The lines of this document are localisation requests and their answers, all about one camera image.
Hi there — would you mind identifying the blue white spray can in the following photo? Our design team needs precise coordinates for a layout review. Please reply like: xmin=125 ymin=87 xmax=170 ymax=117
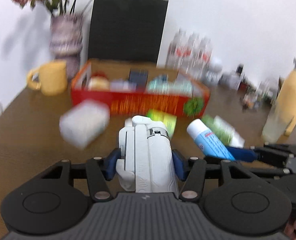
xmin=187 ymin=119 xmax=236 ymax=161

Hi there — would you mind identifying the green plastic packet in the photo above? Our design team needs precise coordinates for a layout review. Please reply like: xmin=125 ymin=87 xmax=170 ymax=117
xmin=201 ymin=115 xmax=245 ymax=148

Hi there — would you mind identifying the green yellow tissue pack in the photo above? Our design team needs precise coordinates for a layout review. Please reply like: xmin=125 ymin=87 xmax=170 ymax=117
xmin=147 ymin=109 xmax=177 ymax=139

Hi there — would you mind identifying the white tissue pack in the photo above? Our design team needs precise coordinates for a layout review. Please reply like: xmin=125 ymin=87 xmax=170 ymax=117
xmin=59 ymin=100 xmax=110 ymax=150

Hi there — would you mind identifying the snack wrapper pile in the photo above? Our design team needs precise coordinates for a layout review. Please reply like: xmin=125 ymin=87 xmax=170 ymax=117
xmin=241 ymin=78 xmax=279 ymax=111

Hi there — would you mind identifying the yellow juice bottle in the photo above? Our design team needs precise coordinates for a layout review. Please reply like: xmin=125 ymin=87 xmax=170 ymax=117
xmin=262 ymin=59 xmax=296 ymax=143

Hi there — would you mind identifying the round white tin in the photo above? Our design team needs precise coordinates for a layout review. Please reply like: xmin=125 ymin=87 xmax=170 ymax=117
xmin=219 ymin=72 xmax=243 ymax=90

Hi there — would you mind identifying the teal wrapped packet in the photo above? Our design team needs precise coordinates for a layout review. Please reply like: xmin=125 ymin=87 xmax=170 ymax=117
xmin=146 ymin=74 xmax=193 ymax=97

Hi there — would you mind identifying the white astronaut figurine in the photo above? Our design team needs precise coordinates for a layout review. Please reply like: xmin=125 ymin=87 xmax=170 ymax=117
xmin=204 ymin=57 xmax=223 ymax=87

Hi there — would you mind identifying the red cardboard box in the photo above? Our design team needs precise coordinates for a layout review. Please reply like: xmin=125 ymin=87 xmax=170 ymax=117
xmin=71 ymin=59 xmax=210 ymax=118

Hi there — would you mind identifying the dark blue box item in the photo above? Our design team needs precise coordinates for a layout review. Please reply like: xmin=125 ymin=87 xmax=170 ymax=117
xmin=128 ymin=69 xmax=149 ymax=92

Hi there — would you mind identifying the clear water bottle right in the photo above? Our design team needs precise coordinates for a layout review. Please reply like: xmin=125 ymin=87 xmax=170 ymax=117
xmin=195 ymin=37 xmax=213 ymax=80

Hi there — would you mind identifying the clear water bottle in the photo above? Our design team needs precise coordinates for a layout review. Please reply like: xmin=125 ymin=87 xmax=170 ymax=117
xmin=180 ymin=33 xmax=199 ymax=74
xmin=195 ymin=37 xmax=213 ymax=80
xmin=165 ymin=29 xmax=187 ymax=69

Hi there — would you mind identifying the clear water bottle left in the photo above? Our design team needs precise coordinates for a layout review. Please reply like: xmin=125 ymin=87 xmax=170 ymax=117
xmin=165 ymin=29 xmax=187 ymax=69

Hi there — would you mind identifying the clear water bottle middle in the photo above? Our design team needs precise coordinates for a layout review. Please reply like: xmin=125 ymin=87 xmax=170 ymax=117
xmin=180 ymin=33 xmax=199 ymax=74

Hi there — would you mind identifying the yellow mug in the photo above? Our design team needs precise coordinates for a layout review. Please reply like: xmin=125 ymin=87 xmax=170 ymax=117
xmin=27 ymin=60 xmax=68 ymax=96

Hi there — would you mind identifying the black paper bag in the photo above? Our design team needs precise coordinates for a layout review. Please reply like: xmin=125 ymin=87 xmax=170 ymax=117
xmin=88 ymin=0 xmax=169 ymax=63

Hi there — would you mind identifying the patterned flower vase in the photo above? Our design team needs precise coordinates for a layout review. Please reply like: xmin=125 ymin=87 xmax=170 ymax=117
xmin=49 ymin=14 xmax=83 ymax=80

